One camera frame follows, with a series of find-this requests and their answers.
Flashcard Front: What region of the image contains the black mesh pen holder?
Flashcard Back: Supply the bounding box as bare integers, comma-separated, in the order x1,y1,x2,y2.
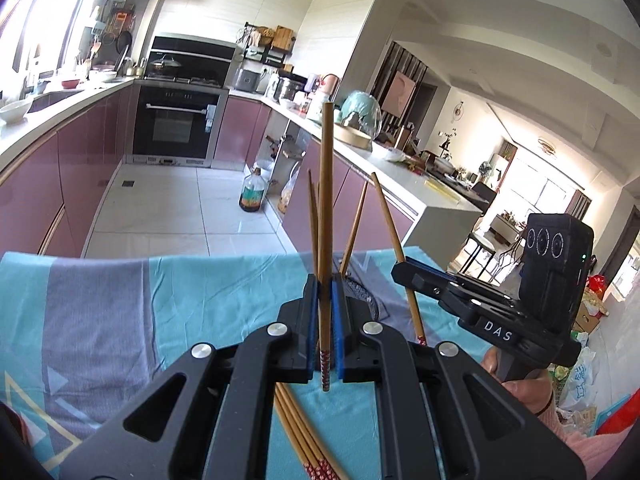
344,268,390,322

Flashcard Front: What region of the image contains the oil bottle on floor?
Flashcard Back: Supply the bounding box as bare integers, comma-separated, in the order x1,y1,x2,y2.
239,166,268,212

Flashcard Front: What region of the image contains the black tracking camera right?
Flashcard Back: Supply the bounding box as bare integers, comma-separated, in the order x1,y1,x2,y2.
518,214,593,335

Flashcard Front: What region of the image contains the white bowl on counter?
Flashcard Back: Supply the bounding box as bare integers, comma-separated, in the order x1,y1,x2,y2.
0,99,32,125

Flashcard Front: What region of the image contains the person right hand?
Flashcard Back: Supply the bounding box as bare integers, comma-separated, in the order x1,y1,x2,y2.
480,347,554,416

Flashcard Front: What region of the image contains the teal covered appliance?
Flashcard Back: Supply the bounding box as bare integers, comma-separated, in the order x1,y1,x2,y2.
337,91,382,139

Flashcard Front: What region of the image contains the blue grey tablecloth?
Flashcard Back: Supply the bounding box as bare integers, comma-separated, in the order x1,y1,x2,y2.
0,245,497,480

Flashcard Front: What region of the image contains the black range hood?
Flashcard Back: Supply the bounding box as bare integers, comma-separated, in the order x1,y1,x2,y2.
144,34,241,88

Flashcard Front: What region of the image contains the black wall rack shelf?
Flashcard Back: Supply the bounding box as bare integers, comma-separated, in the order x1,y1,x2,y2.
238,22,296,70

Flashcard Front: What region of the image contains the pink kettle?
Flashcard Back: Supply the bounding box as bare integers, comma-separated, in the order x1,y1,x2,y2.
319,74,341,101

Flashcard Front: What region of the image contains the black built-in oven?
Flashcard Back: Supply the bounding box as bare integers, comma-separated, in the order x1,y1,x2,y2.
127,79,229,168

